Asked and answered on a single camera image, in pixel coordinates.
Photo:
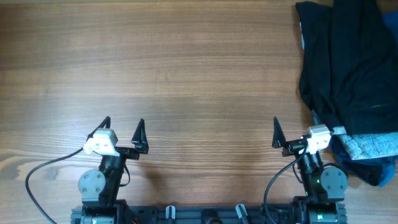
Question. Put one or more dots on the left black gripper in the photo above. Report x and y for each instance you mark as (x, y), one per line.
(138, 139)

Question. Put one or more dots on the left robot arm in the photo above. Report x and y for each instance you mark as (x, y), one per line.
(99, 187)

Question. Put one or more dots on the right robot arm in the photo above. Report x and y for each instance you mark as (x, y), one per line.
(324, 184)

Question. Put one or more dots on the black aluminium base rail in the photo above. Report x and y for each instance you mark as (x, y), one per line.
(208, 214)

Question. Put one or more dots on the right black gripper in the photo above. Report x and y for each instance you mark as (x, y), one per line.
(279, 140)

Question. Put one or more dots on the dark blue garment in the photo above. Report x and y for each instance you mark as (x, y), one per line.
(382, 168)

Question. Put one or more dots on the light blue denim shorts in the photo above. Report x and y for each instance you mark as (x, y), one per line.
(367, 146)

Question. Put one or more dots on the black shorts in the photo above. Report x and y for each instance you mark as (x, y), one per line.
(315, 80)

